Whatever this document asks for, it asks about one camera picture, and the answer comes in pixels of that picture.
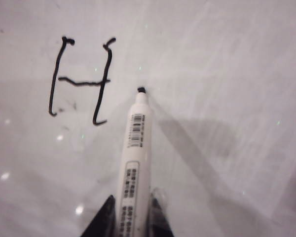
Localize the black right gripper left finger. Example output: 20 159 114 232
80 194 117 237

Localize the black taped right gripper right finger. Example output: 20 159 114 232
149 187 175 237

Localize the white marker with black cap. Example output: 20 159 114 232
114 86 155 237

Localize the white whiteboard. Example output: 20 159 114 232
0 0 296 237

